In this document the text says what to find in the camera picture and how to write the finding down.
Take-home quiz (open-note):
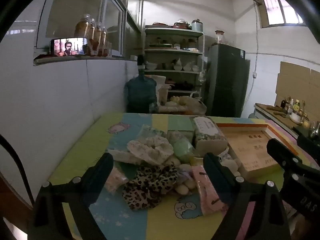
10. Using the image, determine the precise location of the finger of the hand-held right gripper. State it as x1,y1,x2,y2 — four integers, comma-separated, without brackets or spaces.
266,138,313,180
297,134,320,155

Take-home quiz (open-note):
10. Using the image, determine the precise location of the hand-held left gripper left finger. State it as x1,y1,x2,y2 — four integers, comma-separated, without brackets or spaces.
27,152,114,240

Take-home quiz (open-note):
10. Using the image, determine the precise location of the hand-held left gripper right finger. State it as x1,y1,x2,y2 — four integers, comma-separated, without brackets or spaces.
203,152,292,240

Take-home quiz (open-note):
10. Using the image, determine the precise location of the small pink tissue pack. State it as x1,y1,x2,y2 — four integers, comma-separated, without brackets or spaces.
104,167,128,193

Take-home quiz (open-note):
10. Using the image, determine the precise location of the white tissue pack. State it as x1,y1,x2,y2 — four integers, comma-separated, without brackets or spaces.
107,149,140,164

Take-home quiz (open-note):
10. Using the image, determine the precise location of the cream plush lamb toy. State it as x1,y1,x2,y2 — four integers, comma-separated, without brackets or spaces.
174,152,242,195

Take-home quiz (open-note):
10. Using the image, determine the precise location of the light green plastic bag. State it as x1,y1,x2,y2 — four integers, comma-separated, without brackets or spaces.
175,140,197,163

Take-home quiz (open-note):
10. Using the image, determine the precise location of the leopard print cloth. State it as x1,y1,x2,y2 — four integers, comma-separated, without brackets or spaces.
122,165,178,210

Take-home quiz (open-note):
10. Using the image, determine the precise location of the white floral cloth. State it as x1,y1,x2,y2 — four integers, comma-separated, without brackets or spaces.
127,135,174,164

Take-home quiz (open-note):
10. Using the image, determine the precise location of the pale green floral tissue pack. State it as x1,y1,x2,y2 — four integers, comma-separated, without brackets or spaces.
167,130,194,143

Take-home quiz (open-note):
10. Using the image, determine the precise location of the pale blue floral tissue pack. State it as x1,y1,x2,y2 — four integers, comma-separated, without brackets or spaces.
139,124,167,140

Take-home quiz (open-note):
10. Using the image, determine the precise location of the steel kettle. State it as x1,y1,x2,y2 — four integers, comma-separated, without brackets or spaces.
309,121,320,139

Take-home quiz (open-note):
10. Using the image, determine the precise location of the black induction cooker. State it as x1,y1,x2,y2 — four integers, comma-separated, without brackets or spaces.
292,125,313,137

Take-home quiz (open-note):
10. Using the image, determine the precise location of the white bowl on plate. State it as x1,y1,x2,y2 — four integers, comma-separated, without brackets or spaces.
290,112,304,125

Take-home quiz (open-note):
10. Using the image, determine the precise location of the colourful cartoon printed mat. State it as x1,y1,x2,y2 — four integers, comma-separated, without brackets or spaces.
47,112,320,240

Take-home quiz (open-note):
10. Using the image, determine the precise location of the clear packet with white label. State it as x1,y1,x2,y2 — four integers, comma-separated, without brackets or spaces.
192,116,229,157

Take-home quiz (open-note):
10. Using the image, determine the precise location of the group of condiment bottles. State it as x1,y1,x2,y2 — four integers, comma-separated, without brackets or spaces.
280,95,308,115

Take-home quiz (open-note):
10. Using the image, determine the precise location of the brown cardboard sheet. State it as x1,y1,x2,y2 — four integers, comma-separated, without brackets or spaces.
310,69,320,110
275,61,312,108

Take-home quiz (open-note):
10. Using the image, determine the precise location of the clear plastic bag of food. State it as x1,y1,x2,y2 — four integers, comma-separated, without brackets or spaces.
166,92,208,115

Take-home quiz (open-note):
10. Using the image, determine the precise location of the blue water jug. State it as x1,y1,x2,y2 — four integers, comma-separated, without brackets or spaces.
125,74,158,113

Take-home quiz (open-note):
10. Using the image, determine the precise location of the dark green fridge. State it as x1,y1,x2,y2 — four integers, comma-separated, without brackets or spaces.
206,44,250,117

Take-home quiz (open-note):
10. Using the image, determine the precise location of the black wok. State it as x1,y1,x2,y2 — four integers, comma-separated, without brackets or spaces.
170,81,194,90

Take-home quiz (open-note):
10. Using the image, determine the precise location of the white plastic container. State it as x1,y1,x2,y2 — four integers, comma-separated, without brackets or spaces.
159,84,172,104

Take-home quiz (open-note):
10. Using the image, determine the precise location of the white sack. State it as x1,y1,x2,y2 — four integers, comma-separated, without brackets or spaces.
150,75,167,105

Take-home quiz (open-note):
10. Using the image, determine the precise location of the black water pump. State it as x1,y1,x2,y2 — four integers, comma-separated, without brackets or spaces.
137,54,146,75

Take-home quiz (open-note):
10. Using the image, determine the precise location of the pale green shelf rack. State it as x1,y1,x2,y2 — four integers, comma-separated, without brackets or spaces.
144,27,206,105

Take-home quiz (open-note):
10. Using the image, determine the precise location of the smartphone with lit screen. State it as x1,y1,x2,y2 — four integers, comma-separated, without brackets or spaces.
50,37,88,57

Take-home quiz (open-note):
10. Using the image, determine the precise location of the barred exterior window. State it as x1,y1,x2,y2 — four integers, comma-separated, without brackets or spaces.
255,0,307,28

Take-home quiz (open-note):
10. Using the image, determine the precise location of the teal enamel pot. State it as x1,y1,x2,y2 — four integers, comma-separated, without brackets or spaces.
191,19,203,32

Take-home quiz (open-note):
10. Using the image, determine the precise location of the red pot with lid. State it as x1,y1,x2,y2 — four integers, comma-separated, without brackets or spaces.
173,19,190,29

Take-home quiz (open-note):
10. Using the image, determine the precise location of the flat red pan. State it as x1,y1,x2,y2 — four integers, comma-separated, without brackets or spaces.
145,22,173,28

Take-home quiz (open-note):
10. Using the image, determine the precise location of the interior sliding window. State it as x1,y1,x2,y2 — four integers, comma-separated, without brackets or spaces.
36,0,125,57

